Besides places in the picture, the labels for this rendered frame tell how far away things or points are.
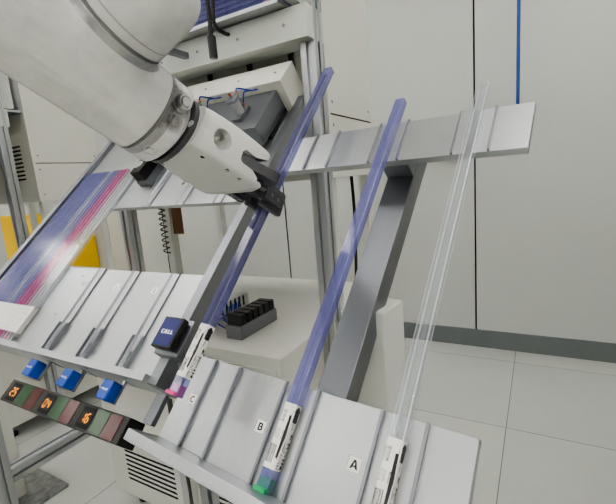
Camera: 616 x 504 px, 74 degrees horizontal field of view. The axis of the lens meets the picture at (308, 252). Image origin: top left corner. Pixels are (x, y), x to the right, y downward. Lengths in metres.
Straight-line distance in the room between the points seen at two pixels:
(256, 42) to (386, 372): 0.82
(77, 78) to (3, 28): 0.05
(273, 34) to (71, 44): 0.73
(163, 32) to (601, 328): 2.35
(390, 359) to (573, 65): 2.00
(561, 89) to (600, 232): 0.69
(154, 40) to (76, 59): 0.06
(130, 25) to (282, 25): 0.71
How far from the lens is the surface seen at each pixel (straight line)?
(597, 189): 2.35
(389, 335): 0.52
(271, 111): 0.97
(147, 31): 0.36
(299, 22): 1.03
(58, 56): 0.37
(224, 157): 0.43
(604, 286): 2.43
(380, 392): 0.55
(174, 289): 0.78
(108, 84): 0.38
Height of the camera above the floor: 1.00
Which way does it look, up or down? 10 degrees down
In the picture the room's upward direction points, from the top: 5 degrees counter-clockwise
